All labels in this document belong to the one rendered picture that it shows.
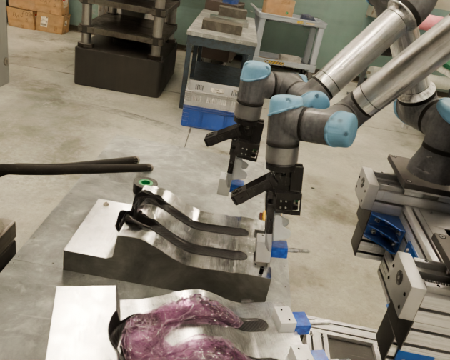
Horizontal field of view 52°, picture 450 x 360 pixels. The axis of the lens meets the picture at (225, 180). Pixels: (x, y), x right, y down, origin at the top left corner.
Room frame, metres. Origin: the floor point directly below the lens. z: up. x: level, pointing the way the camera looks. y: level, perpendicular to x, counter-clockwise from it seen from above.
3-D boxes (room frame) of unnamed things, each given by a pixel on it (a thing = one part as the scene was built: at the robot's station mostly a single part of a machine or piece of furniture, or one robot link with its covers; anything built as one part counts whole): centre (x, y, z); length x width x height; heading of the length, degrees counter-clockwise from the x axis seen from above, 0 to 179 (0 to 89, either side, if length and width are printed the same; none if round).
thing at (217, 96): (4.31, 0.23, 0.28); 0.61 x 0.41 x 0.15; 92
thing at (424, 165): (1.36, -0.64, 1.09); 0.15 x 0.15 x 0.10
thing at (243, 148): (1.23, -0.04, 1.09); 0.09 x 0.08 x 0.12; 90
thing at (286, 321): (0.78, -0.23, 0.86); 0.13 x 0.05 x 0.05; 107
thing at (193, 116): (4.31, 0.23, 0.11); 0.61 x 0.41 x 0.22; 92
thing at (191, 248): (0.99, 0.08, 0.92); 0.35 x 0.16 x 0.09; 90
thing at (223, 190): (1.23, -0.05, 0.93); 0.13 x 0.05 x 0.05; 90
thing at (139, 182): (1.33, 0.26, 0.82); 0.08 x 0.08 x 0.04
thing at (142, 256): (1.00, 0.10, 0.87); 0.50 x 0.26 x 0.14; 90
